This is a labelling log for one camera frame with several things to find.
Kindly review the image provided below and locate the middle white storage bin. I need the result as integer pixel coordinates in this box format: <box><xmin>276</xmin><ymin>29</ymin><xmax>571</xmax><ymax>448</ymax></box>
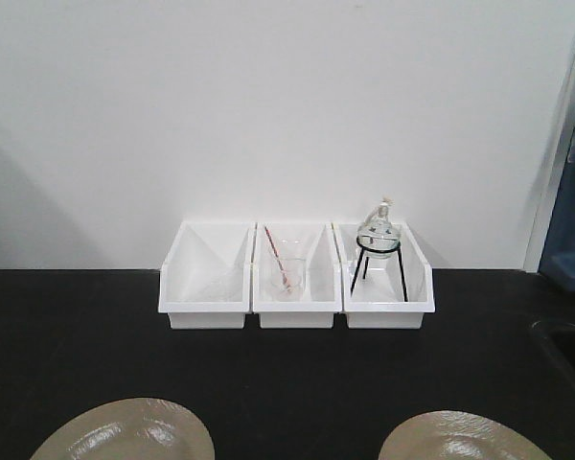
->
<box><xmin>252</xmin><ymin>222</ymin><xmax>342</xmax><ymax>329</ymax></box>

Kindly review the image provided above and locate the beige round plate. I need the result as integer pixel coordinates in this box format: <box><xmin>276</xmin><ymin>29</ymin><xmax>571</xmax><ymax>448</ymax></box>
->
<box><xmin>379</xmin><ymin>410</ymin><xmax>549</xmax><ymax>459</ymax></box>
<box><xmin>32</xmin><ymin>398</ymin><xmax>215</xmax><ymax>459</ymax></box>

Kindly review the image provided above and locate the glass beaker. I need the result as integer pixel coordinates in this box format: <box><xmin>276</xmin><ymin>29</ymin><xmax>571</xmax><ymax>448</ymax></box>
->
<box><xmin>269</xmin><ymin>256</ymin><xmax>306</xmax><ymax>302</ymax></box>

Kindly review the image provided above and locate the black wire tripod stand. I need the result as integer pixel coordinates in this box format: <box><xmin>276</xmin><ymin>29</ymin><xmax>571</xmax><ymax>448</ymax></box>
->
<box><xmin>350</xmin><ymin>236</ymin><xmax>408</xmax><ymax>302</ymax></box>

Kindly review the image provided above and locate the white storage bin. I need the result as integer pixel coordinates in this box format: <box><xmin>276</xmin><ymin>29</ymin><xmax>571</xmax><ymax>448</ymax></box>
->
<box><xmin>252</xmin><ymin>222</ymin><xmax>342</xmax><ymax>329</ymax></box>
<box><xmin>333</xmin><ymin>221</ymin><xmax>435</xmax><ymax>329</ymax></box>
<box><xmin>158</xmin><ymin>221</ymin><xmax>256</xmax><ymax>330</ymax></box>

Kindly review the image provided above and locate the black lab sink basin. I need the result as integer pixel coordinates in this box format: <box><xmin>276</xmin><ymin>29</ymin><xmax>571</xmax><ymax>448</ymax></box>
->
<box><xmin>530</xmin><ymin>320</ymin><xmax>575</xmax><ymax>392</ymax></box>

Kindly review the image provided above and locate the glass alcohol lamp flask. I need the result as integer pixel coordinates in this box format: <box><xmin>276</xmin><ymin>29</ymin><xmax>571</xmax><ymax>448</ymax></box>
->
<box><xmin>356</xmin><ymin>197</ymin><xmax>401</xmax><ymax>260</ymax></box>

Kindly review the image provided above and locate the left white storage bin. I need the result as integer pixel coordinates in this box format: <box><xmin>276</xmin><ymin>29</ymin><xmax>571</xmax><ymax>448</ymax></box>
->
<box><xmin>158</xmin><ymin>221</ymin><xmax>256</xmax><ymax>330</ymax></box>

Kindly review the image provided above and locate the right white storage bin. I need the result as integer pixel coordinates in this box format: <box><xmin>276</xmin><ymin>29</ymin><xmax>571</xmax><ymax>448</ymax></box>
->
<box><xmin>333</xmin><ymin>221</ymin><xmax>435</xmax><ymax>329</ymax></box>

